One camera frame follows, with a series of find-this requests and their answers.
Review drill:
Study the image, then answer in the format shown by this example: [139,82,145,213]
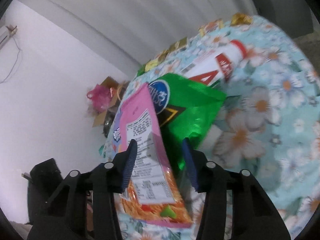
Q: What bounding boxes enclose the pink plastic bag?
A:
[86,85,116,113]

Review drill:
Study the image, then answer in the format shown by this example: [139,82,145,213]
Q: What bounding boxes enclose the red capped milk bottle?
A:
[180,40,247,86]

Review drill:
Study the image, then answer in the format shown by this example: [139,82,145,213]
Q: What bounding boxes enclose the cardboard box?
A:
[87,76,129,127]

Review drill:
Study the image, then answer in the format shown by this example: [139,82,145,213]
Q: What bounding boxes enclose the white air conditioner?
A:
[0,26,17,49]

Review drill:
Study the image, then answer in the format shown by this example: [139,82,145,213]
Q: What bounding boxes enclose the pink noodle snack packet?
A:
[112,83,193,228]

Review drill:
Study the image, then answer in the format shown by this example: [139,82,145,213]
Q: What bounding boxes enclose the gold candy wrapper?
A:
[230,12,253,26]

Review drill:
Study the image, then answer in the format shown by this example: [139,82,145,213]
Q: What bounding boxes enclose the green chip bag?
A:
[149,73,227,176]

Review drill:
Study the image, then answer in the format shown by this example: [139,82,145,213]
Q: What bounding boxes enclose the grey cabinet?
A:
[252,0,314,38]

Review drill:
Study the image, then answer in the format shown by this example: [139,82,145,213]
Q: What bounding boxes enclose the floral blue tablecloth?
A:
[98,15,320,240]

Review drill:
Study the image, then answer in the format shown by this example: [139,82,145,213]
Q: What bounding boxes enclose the white curtain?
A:
[19,0,255,68]

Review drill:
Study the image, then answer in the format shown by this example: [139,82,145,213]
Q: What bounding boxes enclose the orange white candy wrapper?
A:
[199,19,224,37]

